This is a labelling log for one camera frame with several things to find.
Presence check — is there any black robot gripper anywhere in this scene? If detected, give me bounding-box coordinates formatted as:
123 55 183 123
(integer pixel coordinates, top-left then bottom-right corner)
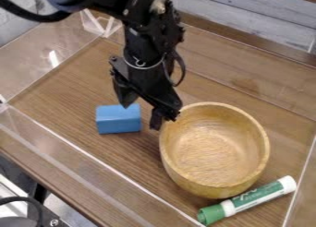
107 54 183 132

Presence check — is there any blue rectangular block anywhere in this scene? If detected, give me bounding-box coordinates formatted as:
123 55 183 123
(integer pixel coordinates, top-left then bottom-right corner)
95 103 142 134

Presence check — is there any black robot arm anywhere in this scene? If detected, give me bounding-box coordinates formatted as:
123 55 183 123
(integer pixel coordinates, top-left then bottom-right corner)
0 0 185 130

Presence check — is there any brown wooden bowl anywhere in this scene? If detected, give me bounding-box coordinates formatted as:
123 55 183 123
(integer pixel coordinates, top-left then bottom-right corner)
159 102 270 199

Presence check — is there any green white marker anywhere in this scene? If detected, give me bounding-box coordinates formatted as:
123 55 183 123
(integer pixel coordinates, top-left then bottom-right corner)
197 175 297 226

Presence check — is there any black cable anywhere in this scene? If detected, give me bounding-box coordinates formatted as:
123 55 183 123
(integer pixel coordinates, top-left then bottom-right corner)
0 196 44 227

